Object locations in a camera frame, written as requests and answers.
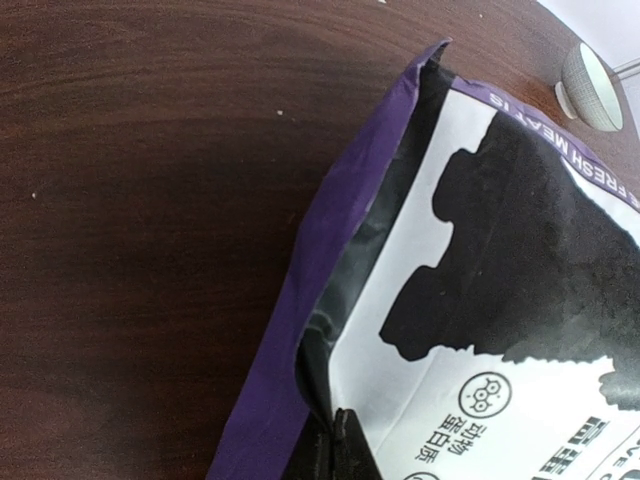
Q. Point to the light blue ceramic bowl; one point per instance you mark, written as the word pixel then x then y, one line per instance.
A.
pixel 585 91

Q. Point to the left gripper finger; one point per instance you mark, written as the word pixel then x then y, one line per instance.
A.
pixel 332 452

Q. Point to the purple puppy food bag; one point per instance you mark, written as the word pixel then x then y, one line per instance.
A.
pixel 466 280

